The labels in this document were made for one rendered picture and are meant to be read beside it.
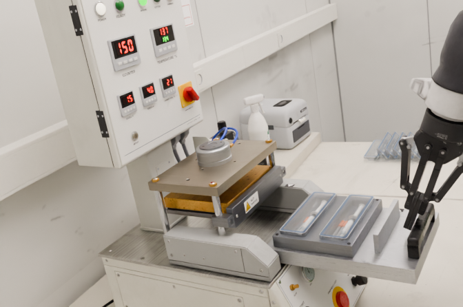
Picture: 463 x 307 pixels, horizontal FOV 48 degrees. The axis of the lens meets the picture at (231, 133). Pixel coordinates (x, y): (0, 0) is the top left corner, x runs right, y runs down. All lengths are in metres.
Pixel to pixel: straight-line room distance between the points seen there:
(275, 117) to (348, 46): 1.57
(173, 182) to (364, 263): 0.41
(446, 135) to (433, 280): 0.50
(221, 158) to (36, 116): 0.51
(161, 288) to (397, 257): 0.52
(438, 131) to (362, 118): 2.75
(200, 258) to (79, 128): 0.38
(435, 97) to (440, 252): 0.62
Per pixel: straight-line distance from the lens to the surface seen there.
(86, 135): 1.17
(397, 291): 1.31
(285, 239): 1.06
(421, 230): 1.02
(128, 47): 1.15
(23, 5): 1.42
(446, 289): 1.32
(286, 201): 1.28
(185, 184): 1.09
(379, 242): 1.01
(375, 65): 3.55
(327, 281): 1.20
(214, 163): 1.15
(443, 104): 0.91
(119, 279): 1.31
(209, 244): 1.08
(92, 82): 1.11
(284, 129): 2.08
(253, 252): 1.03
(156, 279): 1.22
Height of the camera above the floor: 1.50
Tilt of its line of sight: 17 degrees down
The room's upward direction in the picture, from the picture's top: 10 degrees counter-clockwise
